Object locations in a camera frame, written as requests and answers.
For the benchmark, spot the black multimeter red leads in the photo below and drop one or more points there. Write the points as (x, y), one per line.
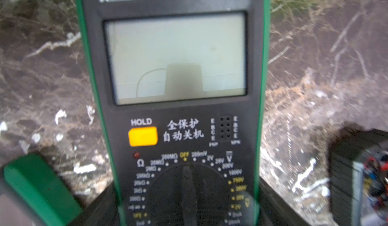
(359, 179)

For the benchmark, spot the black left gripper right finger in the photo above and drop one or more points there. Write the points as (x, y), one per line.
(274, 211)

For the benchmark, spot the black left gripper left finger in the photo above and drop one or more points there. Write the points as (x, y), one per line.
(103, 211)

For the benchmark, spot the dark green multimeter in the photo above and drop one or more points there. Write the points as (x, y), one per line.
(179, 85)
(33, 184)

